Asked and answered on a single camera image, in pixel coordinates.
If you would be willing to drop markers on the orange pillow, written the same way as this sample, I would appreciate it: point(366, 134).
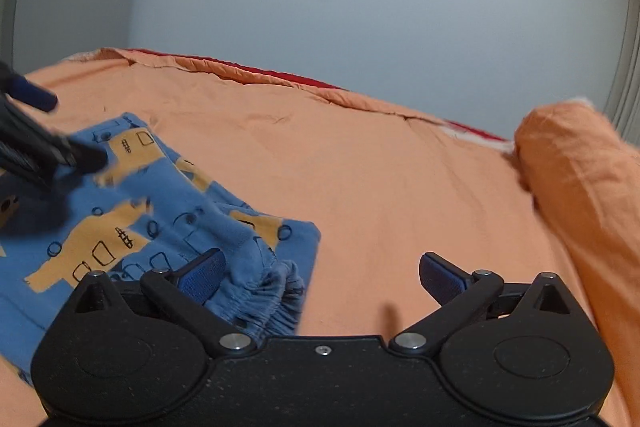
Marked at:
point(585, 180)

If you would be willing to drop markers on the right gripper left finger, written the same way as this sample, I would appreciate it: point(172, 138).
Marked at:
point(142, 351)

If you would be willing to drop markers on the beige curtain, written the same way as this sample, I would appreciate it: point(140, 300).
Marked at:
point(622, 107)

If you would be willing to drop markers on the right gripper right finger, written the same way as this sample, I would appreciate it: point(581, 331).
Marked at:
point(510, 351)

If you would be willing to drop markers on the red mattress cover edge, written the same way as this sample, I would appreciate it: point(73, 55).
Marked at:
point(336, 95)

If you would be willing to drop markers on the blue orange printed pants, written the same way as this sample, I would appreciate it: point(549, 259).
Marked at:
point(149, 209)

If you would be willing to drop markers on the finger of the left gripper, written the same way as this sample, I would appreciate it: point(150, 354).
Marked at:
point(81, 157)
point(21, 89)

